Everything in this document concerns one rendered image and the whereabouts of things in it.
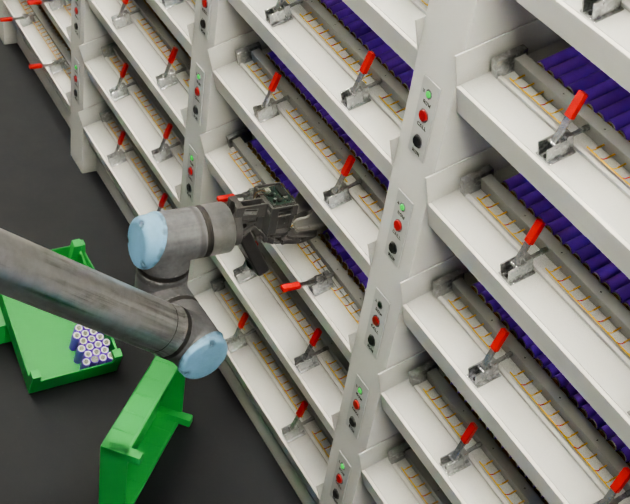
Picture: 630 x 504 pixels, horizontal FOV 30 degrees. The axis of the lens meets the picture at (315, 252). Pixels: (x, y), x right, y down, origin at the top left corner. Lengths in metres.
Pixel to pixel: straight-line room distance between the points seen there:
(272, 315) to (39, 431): 0.57
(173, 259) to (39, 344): 0.75
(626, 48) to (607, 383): 0.41
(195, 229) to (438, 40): 0.59
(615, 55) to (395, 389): 0.79
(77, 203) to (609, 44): 2.00
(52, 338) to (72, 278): 0.93
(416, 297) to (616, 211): 0.49
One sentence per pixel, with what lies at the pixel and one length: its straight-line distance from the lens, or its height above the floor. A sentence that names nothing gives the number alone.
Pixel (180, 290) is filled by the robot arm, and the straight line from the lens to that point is 2.00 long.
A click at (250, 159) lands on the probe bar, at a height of 0.58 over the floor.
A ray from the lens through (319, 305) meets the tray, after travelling 2.04.
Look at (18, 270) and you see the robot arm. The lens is 1.67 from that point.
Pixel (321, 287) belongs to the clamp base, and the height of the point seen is 0.55.
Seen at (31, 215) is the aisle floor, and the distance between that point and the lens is 3.06.
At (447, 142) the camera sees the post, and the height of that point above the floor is 1.03.
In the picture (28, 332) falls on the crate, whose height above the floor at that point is 0.06.
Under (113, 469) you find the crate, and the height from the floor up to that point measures 0.15.
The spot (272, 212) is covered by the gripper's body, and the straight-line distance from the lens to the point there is 2.01.
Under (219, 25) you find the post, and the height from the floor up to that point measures 0.83.
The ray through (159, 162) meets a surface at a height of 0.35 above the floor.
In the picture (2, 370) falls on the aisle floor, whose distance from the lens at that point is 2.65.
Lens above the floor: 1.89
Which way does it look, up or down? 39 degrees down
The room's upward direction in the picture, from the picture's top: 10 degrees clockwise
